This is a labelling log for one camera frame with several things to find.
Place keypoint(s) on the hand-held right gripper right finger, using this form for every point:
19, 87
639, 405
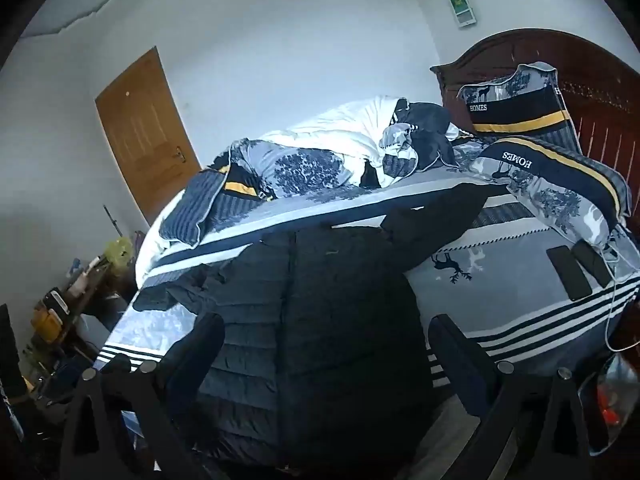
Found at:
460, 360

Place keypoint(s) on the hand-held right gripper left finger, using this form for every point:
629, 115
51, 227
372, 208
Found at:
195, 355

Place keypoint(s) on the black puffer jacket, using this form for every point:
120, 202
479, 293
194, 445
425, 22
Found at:
325, 310

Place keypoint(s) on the blue white striped bedspread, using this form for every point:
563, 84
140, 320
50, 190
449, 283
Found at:
500, 280

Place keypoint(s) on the cluttered dark side table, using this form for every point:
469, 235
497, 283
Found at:
75, 320

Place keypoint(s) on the yellow-green bag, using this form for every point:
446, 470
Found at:
119, 255

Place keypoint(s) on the black phone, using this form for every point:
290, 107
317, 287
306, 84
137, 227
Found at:
592, 262
567, 272

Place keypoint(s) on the blue striped pillow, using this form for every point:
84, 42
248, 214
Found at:
195, 210

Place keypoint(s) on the yellow box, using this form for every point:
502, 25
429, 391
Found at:
46, 325

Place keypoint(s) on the clear plastic bag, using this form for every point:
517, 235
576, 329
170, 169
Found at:
612, 400

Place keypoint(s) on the thin dark pole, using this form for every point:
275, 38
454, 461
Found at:
112, 220

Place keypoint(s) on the deer print pillow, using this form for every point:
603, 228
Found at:
520, 105
560, 195

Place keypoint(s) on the brown wooden door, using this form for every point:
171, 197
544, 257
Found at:
145, 135

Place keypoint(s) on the bundled printed duvet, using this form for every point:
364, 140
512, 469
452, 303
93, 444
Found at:
320, 140

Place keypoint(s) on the dark wooden headboard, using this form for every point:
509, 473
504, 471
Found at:
605, 110

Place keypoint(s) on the green and white wall sign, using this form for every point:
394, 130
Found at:
461, 5

